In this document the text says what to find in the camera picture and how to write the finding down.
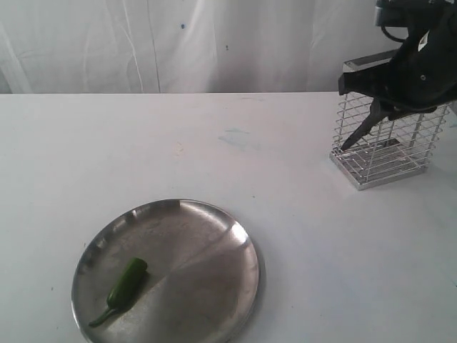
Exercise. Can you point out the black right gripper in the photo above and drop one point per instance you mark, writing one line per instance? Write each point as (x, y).
(422, 73)

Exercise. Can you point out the black knife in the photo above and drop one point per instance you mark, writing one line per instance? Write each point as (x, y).
(366, 125)

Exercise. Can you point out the round steel plate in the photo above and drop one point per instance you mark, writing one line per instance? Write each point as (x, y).
(201, 283)

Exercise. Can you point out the green chili pepper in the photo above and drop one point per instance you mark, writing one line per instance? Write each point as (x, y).
(124, 290)

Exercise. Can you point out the white backdrop curtain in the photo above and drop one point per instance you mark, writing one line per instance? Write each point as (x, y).
(182, 46)

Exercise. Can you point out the wire mesh utensil holder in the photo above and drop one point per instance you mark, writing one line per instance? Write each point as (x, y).
(392, 150)

